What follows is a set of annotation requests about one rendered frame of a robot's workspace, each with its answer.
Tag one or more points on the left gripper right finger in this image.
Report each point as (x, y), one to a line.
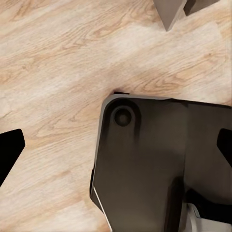
(224, 143)

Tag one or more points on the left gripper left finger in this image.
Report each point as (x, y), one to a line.
(12, 144)

